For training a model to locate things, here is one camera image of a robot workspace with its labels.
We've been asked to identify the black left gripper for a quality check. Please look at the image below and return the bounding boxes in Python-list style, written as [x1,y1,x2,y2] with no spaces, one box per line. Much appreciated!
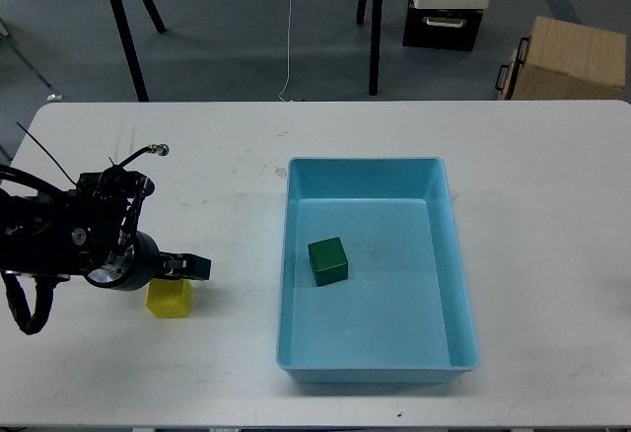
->
[84,232,212,291]

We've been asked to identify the black stand leg pair right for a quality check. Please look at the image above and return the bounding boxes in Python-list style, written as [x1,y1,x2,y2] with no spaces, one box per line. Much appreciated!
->
[355,0,383,97]

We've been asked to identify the black stand leg pair left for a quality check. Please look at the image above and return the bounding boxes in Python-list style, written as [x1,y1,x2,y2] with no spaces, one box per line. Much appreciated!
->
[97,0,168,103]

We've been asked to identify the green cube block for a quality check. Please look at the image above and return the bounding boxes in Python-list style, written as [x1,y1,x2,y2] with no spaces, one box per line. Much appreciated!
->
[308,237,349,287]

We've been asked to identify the black stand leg pair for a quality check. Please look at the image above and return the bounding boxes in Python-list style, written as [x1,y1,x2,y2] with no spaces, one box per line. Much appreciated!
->
[355,0,383,97]
[97,0,168,103]

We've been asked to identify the black drawer box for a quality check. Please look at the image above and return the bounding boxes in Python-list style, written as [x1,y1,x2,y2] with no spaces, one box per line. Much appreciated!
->
[402,0,484,52]

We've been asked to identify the yellow cube block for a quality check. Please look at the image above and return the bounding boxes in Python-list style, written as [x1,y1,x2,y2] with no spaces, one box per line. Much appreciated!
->
[145,279,193,319]

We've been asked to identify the light blue plastic bin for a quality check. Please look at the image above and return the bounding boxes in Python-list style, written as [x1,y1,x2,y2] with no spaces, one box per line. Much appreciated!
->
[277,158,479,384]

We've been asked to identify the wooden cabinet box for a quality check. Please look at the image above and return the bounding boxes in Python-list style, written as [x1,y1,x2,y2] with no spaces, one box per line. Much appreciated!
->
[495,17,627,101]

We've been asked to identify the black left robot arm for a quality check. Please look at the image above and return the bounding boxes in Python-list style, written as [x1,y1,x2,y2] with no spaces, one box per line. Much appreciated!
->
[1,144,211,335]

